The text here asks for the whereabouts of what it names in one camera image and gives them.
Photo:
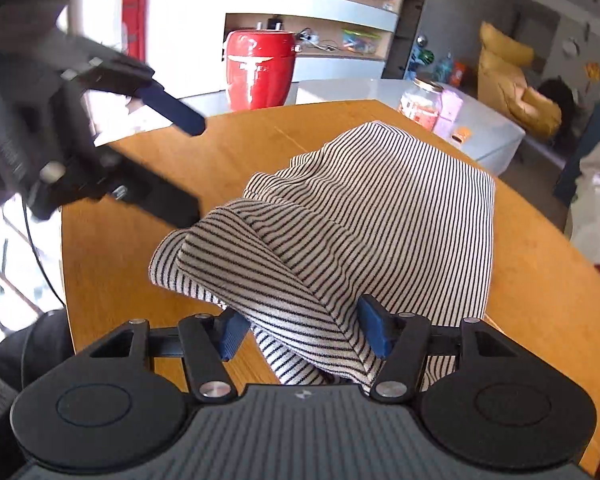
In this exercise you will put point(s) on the pale grey low table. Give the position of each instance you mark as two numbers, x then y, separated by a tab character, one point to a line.
485	135

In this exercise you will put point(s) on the yellow beanbag chair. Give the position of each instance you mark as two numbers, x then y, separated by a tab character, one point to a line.
515	80

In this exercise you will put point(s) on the colourful packet on shelf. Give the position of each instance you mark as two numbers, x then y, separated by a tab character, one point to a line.
360	40

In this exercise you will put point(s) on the pink box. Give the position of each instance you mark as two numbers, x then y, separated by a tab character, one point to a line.
450	110

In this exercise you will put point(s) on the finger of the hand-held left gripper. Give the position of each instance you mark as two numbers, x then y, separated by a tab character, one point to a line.
165	202
175	110

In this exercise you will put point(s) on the blue figurine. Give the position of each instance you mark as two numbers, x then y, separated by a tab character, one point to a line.
421	55

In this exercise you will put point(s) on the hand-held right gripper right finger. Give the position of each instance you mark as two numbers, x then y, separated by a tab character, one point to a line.
375	327

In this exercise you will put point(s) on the white cloth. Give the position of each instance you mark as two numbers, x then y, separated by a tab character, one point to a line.
597	195

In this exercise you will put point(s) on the orange snack packet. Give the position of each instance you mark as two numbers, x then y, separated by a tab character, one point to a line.
460	74

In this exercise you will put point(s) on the glass jar with lid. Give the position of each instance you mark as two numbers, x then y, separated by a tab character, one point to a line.
422	105

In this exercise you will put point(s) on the white wooden shelf unit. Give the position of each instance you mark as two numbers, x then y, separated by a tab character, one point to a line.
310	15

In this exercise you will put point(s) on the blue plastic bottle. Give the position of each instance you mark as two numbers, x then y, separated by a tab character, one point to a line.
445	67

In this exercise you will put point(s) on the red barrel container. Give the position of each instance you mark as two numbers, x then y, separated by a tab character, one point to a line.
259	67

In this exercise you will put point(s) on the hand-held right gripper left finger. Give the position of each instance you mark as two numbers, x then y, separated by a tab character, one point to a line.
231	338

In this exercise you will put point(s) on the dark cloth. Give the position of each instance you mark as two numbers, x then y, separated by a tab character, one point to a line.
560	97

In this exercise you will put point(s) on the small orange item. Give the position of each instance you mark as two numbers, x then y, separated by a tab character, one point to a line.
462	135

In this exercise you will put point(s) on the person's dark clothing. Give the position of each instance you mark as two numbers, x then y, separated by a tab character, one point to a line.
20	355

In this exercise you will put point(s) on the black white striped garment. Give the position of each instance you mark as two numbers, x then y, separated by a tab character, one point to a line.
360	210

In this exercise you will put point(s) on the red hanging cloth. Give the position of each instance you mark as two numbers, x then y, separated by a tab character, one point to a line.
132	7

